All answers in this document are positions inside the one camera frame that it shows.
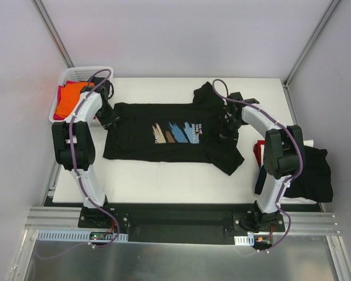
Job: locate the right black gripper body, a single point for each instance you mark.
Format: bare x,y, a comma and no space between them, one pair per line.
228,132

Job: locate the right aluminium corner post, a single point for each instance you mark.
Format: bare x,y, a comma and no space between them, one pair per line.
313,38

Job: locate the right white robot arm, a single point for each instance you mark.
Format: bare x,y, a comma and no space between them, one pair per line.
283,157

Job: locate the left white cable duct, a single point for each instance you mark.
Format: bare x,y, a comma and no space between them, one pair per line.
80,236

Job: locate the white cable duct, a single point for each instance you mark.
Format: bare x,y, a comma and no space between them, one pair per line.
244,240
80,236

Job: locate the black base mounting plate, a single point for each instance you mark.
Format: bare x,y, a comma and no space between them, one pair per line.
211,224

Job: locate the white plastic laundry basket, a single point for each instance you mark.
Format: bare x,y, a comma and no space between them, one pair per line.
75,74

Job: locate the right white cable duct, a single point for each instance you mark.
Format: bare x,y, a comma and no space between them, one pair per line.
244,240

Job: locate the orange t shirt in basket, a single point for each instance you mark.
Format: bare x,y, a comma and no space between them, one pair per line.
68,99

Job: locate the aluminium corner post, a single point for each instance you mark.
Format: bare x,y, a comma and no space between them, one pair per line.
313,38
53,32

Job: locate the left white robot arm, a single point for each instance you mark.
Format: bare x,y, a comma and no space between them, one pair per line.
75,151

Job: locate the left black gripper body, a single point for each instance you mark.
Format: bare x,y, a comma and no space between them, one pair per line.
107,116

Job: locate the black t shirt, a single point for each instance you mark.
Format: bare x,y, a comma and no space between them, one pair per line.
314,183
174,133

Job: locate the left aluminium corner post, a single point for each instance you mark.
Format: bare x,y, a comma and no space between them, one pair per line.
53,32

